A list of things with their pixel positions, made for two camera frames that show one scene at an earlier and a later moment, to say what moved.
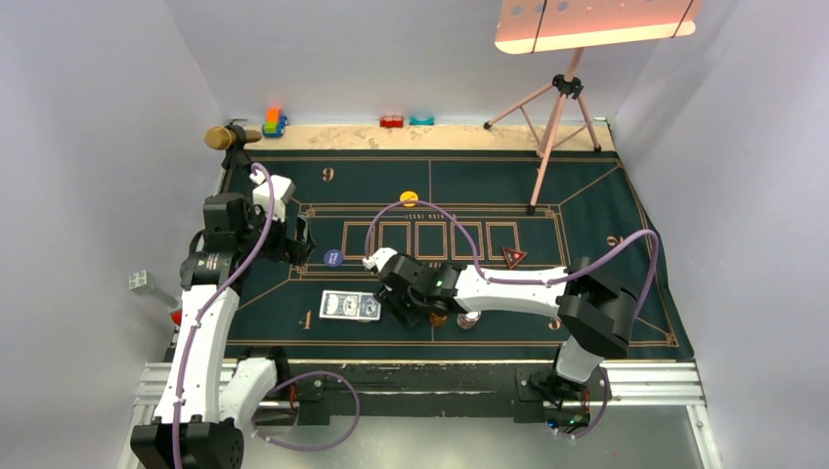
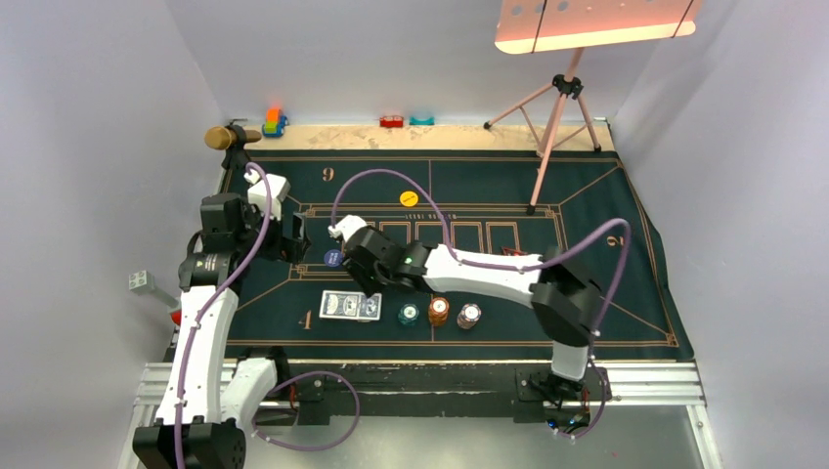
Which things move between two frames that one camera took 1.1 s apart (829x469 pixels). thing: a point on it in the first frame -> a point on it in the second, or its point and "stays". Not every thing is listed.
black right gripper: x=390 y=299 -> x=370 y=284
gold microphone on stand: x=233 y=139 stays
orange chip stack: x=438 y=320 stays
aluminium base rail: x=630 y=385 stays
